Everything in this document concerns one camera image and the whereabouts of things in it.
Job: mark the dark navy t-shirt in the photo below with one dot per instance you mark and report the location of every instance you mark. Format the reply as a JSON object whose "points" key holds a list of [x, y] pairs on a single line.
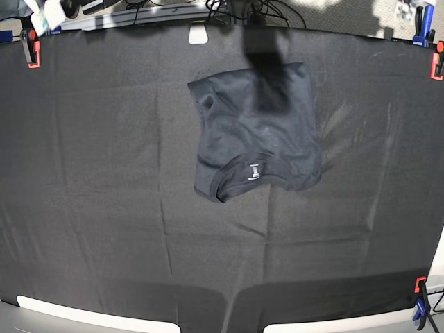
{"points": [[257, 127]]}

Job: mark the white tag on cloth edge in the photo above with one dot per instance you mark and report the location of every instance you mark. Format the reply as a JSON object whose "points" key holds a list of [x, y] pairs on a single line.
{"points": [[198, 34]]}

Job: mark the red black clamp far left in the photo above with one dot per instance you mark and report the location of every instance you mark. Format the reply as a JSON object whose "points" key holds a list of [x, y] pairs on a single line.
{"points": [[31, 46]]}

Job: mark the red black clamp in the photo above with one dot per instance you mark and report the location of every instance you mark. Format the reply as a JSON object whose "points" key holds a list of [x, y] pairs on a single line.
{"points": [[436, 72], [31, 46]]}

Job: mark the red black clamp far right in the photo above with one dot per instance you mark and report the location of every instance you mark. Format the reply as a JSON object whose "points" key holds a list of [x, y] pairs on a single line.
{"points": [[436, 72]]}

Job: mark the blue bar clamp far right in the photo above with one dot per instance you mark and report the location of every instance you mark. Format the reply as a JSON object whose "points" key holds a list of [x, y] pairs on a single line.
{"points": [[424, 35]]}

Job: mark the red blue clamp near right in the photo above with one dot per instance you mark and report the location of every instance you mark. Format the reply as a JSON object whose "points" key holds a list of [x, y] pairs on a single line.
{"points": [[422, 303]]}

